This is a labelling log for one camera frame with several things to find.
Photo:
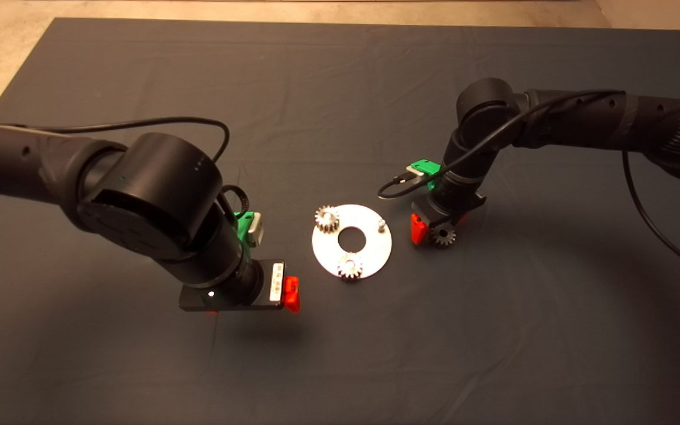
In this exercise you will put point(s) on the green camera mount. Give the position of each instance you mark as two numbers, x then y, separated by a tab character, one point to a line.
428	167
244	227

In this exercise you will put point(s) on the silver left camera box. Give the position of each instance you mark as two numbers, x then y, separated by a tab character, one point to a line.
257	231

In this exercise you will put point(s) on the small steel planetary gear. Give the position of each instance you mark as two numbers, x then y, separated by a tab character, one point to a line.
445	237
323	219
345	270

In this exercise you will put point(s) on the green right camera mount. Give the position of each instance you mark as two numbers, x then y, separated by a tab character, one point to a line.
428	167

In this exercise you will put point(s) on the silver right camera box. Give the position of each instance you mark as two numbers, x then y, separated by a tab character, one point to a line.
415	172

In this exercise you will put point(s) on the round metal carrier plate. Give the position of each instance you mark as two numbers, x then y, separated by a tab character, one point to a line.
375	248

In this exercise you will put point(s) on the green left camera mount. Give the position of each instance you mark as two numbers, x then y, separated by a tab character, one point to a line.
244	227

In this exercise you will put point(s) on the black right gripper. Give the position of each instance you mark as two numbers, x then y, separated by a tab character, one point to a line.
452	206

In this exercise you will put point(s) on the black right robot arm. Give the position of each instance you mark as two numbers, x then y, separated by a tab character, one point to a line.
582	118

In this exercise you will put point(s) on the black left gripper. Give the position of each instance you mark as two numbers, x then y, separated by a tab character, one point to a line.
275	283

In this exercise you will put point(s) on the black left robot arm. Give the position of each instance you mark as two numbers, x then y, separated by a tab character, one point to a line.
151	195

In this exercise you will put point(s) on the silver camera box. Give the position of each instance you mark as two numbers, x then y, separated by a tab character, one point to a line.
257	231
415	172

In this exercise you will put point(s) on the dark grey table cloth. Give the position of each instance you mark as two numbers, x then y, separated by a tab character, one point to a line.
493	324

